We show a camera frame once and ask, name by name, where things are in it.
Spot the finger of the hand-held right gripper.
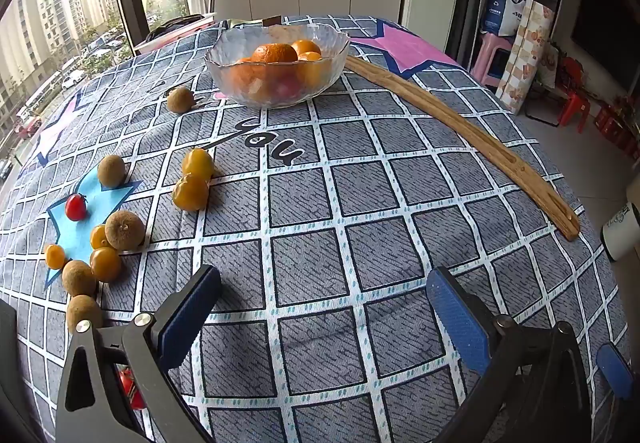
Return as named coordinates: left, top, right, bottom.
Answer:
left=596, top=343, right=636, bottom=401

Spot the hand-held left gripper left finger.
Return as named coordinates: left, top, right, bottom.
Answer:
left=55, top=264, right=222, bottom=443

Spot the large orange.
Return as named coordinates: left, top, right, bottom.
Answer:
left=250, top=43, right=299, bottom=74

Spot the small orange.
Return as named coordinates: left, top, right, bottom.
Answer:
left=298, top=51, right=324, bottom=74
left=290, top=39, right=322, bottom=58

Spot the brown longan fruit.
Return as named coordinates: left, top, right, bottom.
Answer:
left=97, top=154, right=127, bottom=190
left=166, top=87, right=196, bottom=114
left=104, top=210, right=146, bottom=253
left=61, top=259, right=97, bottom=298
left=65, top=294, right=104, bottom=335

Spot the red plastic stool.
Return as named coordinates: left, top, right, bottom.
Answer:
left=557, top=88, right=592, bottom=132

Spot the blue and white bag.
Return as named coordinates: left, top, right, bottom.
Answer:
left=481, top=0, right=526, bottom=36

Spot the pink plastic basin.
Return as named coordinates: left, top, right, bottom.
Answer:
left=134, top=14, right=216, bottom=54

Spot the pink plastic stool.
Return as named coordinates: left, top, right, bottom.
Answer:
left=472, top=33, right=516, bottom=91

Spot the dark screen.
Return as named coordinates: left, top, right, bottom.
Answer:
left=570, top=0, right=640, bottom=91

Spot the white cup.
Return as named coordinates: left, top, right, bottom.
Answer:
left=600, top=203, right=640, bottom=263

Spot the clear glass bowl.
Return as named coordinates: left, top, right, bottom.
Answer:
left=205, top=24, right=351, bottom=110

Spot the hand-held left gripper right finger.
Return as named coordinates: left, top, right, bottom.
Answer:
left=426, top=266, right=593, bottom=443

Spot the curved wooden stick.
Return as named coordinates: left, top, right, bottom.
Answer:
left=344, top=55, right=581, bottom=242

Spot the red cherry tomato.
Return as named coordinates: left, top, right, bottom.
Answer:
left=118, top=368, right=146, bottom=411
left=65, top=193, right=88, bottom=222

